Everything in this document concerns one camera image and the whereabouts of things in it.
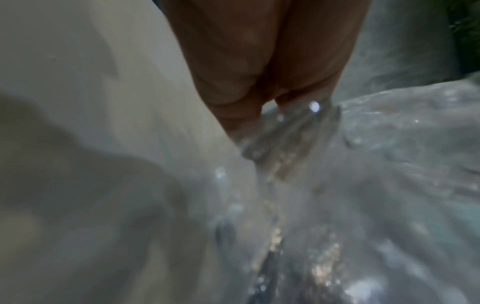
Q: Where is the person's left hand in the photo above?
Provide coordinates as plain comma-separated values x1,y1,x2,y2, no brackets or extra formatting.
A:
160,0,372,182

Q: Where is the clear plastic straw bag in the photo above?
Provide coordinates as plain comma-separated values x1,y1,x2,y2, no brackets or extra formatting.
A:
333,74,480,214
207,118,480,304

